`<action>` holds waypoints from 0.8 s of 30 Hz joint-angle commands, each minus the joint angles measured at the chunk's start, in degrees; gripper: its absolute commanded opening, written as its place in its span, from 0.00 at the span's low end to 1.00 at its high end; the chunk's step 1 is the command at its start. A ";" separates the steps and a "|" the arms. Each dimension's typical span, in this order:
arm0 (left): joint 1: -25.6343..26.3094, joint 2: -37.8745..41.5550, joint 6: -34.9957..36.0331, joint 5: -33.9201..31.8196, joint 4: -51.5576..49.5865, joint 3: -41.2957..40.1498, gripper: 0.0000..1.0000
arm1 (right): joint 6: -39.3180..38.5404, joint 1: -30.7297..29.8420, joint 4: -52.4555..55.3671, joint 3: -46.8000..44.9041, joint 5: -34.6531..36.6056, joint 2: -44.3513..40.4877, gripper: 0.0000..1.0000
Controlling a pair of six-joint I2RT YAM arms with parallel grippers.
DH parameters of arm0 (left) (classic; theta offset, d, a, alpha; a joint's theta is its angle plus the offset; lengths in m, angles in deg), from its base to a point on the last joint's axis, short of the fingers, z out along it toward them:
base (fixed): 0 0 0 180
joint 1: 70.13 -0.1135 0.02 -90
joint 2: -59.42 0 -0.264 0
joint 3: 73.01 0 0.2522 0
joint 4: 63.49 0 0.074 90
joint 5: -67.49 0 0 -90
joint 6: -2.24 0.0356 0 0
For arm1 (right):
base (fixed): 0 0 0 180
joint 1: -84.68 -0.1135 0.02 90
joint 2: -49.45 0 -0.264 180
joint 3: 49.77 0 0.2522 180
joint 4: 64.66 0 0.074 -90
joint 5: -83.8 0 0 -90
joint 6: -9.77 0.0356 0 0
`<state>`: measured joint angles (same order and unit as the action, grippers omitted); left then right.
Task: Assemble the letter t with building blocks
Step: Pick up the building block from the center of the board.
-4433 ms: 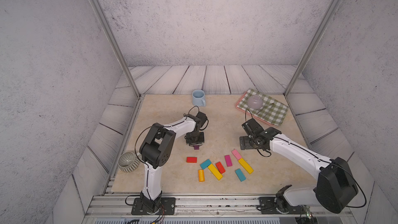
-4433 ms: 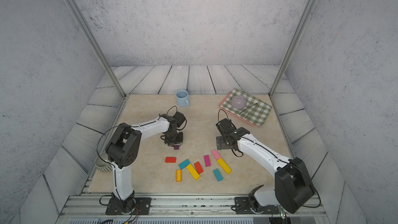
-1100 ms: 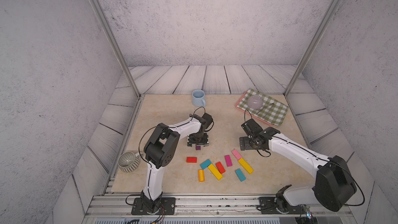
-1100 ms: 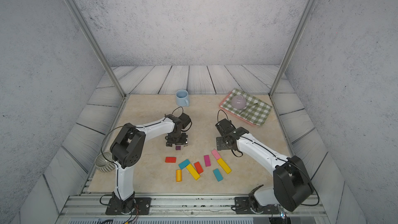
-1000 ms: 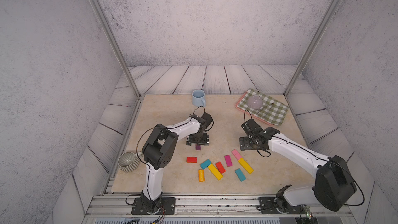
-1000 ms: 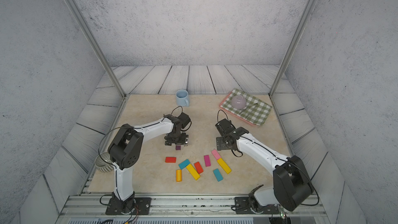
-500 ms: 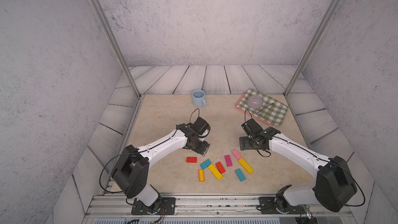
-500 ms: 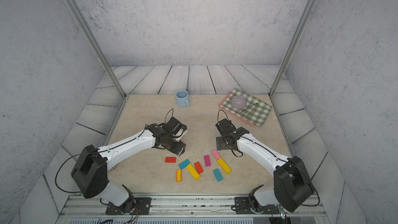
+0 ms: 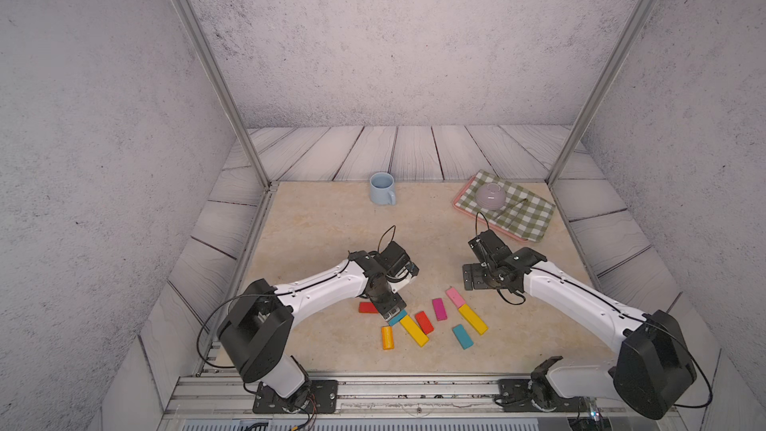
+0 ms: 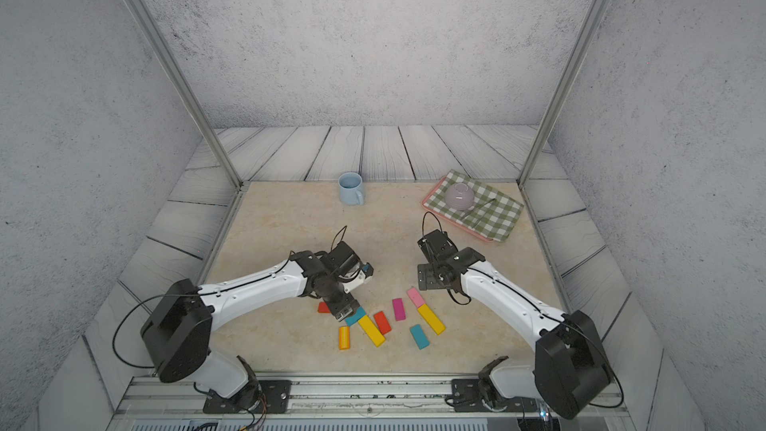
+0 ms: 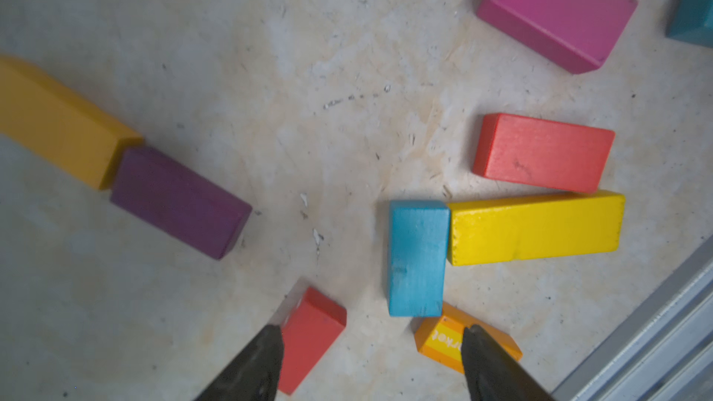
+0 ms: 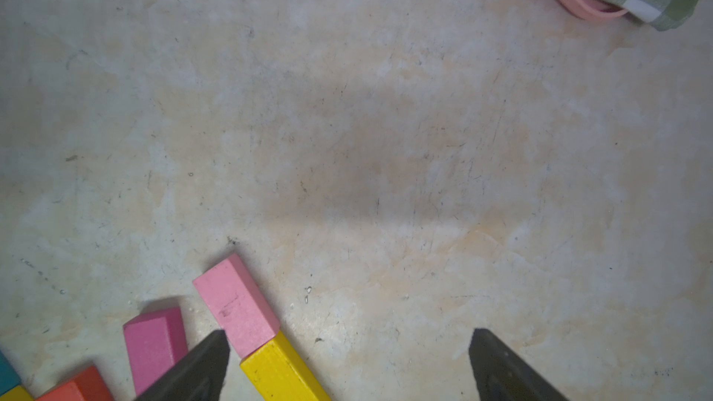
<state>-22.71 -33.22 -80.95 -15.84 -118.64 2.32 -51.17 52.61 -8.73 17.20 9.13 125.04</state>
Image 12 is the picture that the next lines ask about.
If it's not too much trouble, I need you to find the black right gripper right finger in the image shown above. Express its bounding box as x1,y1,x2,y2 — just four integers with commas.
469,328,567,401

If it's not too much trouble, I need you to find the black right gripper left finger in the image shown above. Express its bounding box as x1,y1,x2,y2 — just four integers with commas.
136,330,230,401

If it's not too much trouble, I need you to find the magenta block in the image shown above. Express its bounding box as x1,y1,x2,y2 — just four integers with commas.
123,306,189,395

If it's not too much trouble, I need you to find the teal block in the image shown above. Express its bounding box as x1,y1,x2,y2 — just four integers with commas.
0,353,22,395

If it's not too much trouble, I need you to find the light pink block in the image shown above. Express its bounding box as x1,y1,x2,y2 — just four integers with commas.
193,254,280,359

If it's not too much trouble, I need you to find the long yellow block right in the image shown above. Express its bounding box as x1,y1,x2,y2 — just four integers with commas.
240,330,331,401

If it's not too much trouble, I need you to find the long yellow block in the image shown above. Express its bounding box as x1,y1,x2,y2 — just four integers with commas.
240,330,331,401
0,385,35,401

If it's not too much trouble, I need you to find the red block middle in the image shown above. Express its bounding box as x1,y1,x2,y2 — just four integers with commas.
37,365,114,401

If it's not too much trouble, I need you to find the long yellow block left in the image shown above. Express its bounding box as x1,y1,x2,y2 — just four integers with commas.
0,385,35,401

